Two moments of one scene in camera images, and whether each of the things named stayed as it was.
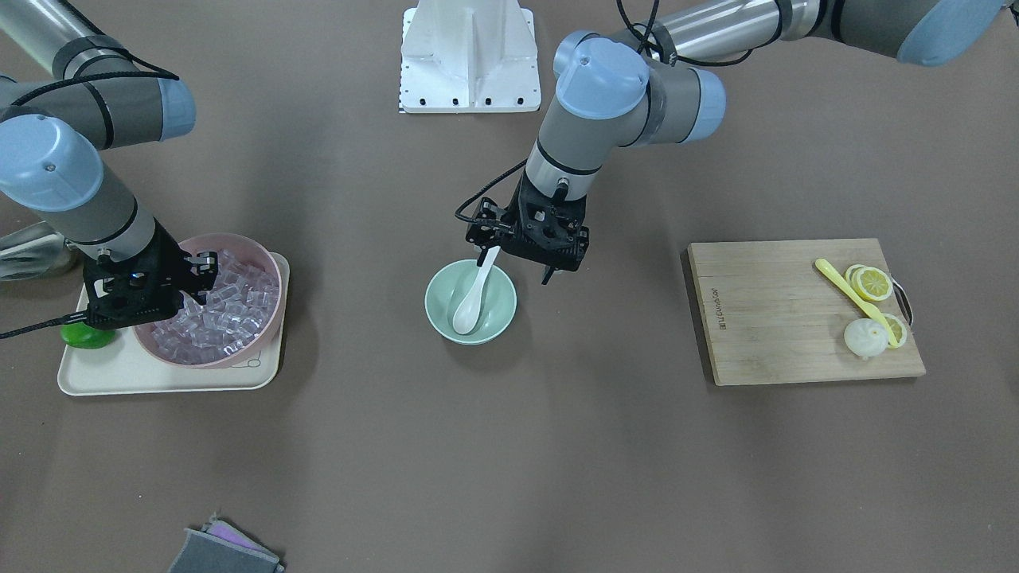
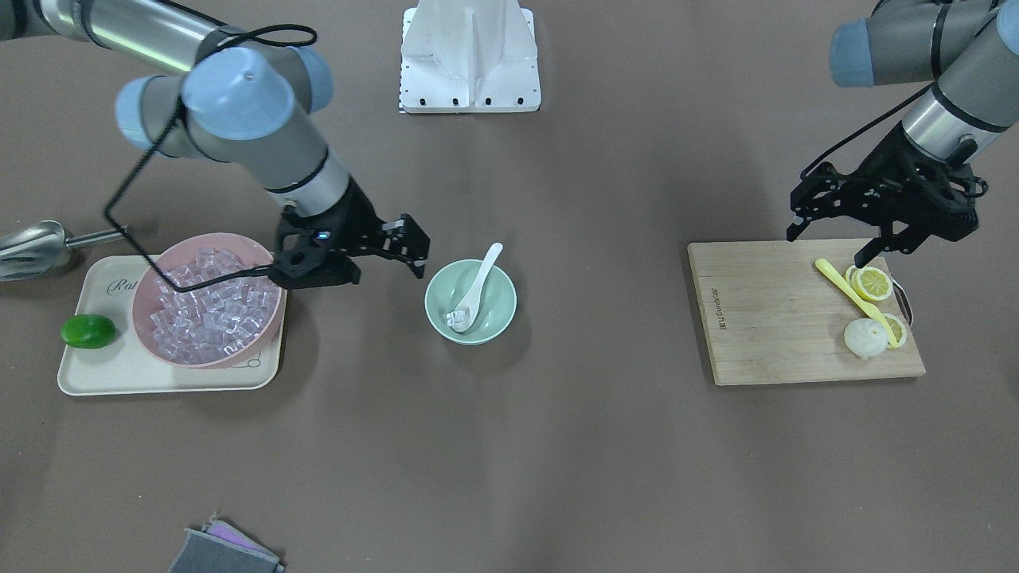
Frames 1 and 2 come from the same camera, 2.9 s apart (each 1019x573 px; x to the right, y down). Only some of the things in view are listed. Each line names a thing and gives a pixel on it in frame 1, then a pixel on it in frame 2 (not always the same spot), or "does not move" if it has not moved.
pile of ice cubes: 238,306 does not move
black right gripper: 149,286 → 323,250
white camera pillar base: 469,56 does not move
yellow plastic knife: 868,305 does not move
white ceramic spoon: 467,310 does not move
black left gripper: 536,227 → 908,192
